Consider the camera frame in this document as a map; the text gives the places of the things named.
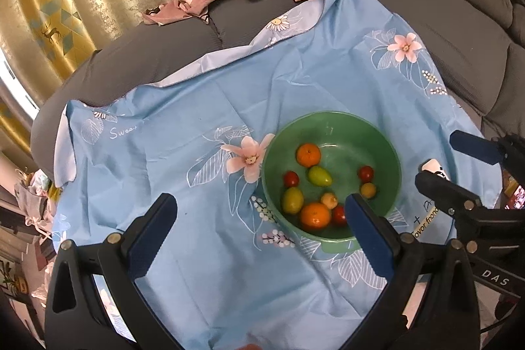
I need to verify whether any green jujube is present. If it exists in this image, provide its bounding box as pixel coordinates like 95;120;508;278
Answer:
308;165;333;186
281;187;305;215

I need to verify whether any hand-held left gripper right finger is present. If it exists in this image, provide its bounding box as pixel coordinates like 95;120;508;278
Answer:
344;193;480;350

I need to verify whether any window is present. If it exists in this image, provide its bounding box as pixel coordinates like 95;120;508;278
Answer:
0;49;39;121

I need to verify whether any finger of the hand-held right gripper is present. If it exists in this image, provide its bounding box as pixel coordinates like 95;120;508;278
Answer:
449;131;525;178
415;170;482;220

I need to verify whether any small orange tangerine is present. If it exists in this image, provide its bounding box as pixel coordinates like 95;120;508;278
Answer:
300;202;331;232
296;143;321;168

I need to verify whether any grey sofa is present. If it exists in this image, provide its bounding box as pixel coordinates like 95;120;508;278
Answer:
30;0;525;180

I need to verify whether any cluttered pile of belongings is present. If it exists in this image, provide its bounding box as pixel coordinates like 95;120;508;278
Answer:
0;165;62;305

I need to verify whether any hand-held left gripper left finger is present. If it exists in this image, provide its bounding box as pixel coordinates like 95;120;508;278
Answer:
44;193;179;350

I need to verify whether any green plastic bowl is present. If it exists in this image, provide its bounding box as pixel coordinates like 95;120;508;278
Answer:
262;111;403;253

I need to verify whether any light blue floral cloth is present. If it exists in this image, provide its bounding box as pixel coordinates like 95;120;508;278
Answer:
53;0;505;350

